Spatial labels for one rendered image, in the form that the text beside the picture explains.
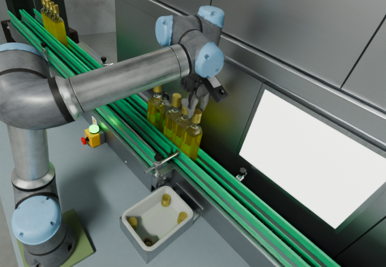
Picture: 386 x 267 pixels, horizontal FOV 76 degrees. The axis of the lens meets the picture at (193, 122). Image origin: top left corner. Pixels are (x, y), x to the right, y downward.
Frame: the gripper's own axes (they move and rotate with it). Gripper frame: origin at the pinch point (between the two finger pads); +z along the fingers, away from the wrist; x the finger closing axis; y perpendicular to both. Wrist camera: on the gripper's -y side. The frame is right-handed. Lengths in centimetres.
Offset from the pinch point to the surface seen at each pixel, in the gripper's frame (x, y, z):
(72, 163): 34, 38, 40
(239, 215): 3.7, -31.0, 23.6
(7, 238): 71, 70, 115
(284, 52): -15.1, -15.6, -27.2
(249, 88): -12.1, -10.1, -12.5
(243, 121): -12.2, -12.6, 0.5
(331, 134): -12.5, -38.9, -13.1
